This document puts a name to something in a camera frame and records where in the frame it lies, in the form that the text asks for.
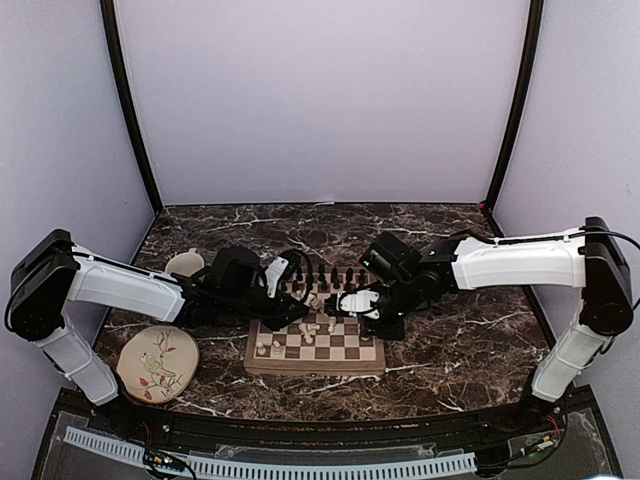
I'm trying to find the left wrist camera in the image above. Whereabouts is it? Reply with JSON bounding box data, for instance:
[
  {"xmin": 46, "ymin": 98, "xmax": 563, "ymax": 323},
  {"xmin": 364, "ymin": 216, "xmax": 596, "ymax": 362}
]
[{"xmin": 264, "ymin": 256, "xmax": 294, "ymax": 299}]

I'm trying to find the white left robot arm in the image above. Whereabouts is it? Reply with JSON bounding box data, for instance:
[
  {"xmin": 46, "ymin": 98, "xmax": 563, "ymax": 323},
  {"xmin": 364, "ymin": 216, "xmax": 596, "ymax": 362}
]
[{"xmin": 4, "ymin": 229, "xmax": 310, "ymax": 436}]

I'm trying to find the floral ceramic mug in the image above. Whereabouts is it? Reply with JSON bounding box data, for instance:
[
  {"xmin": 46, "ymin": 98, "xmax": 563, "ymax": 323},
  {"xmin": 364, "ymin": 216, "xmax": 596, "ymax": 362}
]
[{"xmin": 164, "ymin": 248, "xmax": 205, "ymax": 277}]

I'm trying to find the black frame post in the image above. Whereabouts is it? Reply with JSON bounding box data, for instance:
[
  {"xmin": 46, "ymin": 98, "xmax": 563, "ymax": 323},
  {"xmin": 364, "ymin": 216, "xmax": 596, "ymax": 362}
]
[
  {"xmin": 100, "ymin": 0, "xmax": 164, "ymax": 215},
  {"xmin": 483, "ymin": 0, "xmax": 544, "ymax": 216}
]

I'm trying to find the black front rail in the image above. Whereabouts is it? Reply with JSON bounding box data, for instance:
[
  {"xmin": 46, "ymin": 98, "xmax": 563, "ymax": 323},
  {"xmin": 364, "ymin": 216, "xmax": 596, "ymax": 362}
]
[{"xmin": 164, "ymin": 412, "xmax": 501, "ymax": 446}]

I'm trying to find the black chess rook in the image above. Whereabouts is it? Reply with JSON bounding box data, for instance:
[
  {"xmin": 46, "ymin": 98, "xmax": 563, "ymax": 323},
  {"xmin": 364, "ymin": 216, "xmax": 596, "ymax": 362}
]
[{"xmin": 358, "ymin": 269, "xmax": 368, "ymax": 287}]

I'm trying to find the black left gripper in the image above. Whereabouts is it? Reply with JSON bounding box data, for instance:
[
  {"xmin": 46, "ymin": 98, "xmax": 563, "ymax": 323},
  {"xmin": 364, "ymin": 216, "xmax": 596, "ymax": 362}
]
[{"xmin": 220, "ymin": 288, "xmax": 309, "ymax": 332}]

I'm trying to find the wooden chess board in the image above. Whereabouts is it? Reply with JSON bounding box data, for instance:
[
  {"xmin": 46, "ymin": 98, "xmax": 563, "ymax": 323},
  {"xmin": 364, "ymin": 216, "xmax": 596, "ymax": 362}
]
[{"xmin": 244, "ymin": 265, "xmax": 386, "ymax": 376}]

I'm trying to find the left black frame post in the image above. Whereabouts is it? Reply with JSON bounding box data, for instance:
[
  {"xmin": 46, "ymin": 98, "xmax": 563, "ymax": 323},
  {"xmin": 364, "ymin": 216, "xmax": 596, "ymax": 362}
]
[{"xmin": 100, "ymin": 0, "xmax": 164, "ymax": 215}]

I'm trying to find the grey slotted cable duct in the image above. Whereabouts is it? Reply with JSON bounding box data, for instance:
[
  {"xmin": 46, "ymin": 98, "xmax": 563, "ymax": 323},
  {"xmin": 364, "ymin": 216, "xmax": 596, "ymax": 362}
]
[{"xmin": 63, "ymin": 427, "xmax": 477, "ymax": 479}]

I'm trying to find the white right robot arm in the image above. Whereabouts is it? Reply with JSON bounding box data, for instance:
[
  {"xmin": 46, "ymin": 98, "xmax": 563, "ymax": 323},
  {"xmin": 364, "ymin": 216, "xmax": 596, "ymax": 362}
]
[{"xmin": 339, "ymin": 217, "xmax": 639, "ymax": 434}]

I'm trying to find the right black frame post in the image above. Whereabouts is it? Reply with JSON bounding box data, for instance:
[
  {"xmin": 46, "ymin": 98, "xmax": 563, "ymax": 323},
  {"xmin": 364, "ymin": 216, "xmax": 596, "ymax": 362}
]
[{"xmin": 483, "ymin": 0, "xmax": 544, "ymax": 216}]

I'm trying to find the bird painted ceramic plate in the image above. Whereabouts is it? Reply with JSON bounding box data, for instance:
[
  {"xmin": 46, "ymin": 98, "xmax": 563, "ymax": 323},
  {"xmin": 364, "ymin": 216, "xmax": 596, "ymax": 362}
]
[{"xmin": 116, "ymin": 326, "xmax": 200, "ymax": 405}]

